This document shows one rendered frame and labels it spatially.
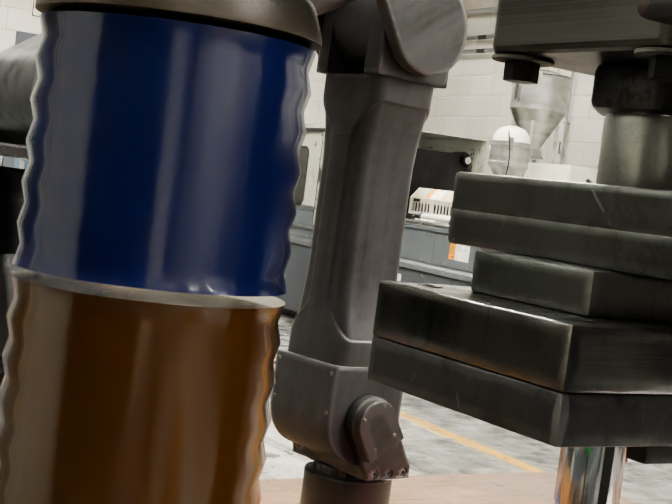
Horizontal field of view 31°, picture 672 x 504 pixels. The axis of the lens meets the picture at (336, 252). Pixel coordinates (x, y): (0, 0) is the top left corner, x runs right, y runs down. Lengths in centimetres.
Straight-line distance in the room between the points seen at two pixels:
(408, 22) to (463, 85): 1137
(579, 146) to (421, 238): 231
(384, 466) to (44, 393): 69
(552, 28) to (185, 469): 29
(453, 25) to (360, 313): 20
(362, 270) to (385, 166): 7
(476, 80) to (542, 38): 1157
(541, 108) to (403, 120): 811
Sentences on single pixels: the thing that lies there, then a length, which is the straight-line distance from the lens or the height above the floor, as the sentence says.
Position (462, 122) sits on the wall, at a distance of 1209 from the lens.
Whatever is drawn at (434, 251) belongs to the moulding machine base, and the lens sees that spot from 864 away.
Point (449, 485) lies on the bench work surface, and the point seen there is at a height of 90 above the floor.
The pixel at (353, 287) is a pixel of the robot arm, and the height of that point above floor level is 111.
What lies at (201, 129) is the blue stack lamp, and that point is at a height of 118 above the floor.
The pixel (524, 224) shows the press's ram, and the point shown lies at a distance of 43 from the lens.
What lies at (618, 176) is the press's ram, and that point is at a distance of 43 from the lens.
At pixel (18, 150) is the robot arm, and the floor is 117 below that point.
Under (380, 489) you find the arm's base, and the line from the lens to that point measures 86.
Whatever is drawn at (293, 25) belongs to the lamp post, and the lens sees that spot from 16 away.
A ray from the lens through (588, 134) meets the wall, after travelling 1057.
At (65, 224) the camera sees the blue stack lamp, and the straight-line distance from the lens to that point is 16.
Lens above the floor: 117
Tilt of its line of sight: 3 degrees down
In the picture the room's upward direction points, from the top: 7 degrees clockwise
